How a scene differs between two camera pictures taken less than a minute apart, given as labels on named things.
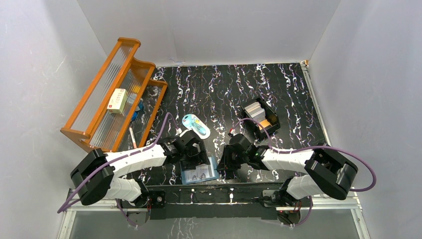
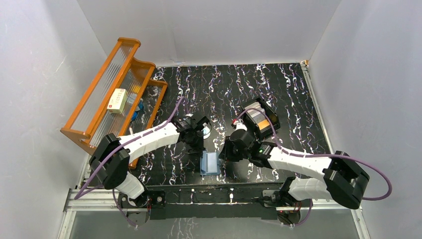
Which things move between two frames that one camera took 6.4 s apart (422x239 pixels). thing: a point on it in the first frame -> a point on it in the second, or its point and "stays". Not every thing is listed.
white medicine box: (118, 100) stays
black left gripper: (193, 162) -> (196, 141)
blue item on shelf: (139, 107) stays
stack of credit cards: (256, 110) stays
